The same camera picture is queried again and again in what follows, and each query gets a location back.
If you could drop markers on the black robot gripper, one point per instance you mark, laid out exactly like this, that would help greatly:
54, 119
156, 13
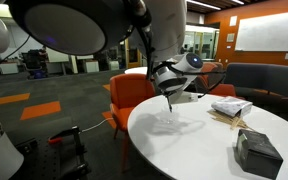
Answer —
182, 97

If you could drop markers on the blue ballpoint pen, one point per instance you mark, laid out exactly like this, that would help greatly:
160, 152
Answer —
169, 103

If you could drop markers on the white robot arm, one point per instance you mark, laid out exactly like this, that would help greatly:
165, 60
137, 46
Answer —
85, 27

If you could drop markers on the orange armchair right back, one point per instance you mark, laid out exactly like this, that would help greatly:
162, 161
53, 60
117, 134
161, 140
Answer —
202, 81

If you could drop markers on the small white round table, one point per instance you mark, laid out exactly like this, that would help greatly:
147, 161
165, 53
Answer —
136, 70

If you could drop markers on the orange chair behind table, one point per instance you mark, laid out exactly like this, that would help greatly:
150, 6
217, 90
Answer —
223, 90

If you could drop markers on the orange chair near table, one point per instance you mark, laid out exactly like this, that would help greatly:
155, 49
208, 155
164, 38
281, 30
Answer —
126, 92

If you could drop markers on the bundle of wooden sticks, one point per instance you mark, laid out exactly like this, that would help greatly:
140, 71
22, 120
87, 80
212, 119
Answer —
233, 122

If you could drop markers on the dark grey sofa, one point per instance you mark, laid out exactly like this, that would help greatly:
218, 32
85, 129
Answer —
270, 77

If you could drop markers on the black cardboard box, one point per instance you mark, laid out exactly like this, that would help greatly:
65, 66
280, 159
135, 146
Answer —
257, 155

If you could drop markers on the black metal clamp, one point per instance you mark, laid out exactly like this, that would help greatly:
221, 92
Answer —
72, 150

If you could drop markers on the person in background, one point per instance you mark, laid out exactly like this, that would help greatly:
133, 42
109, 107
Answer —
43, 58

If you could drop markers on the white wall whiteboard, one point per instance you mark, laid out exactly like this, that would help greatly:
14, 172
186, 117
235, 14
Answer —
264, 33

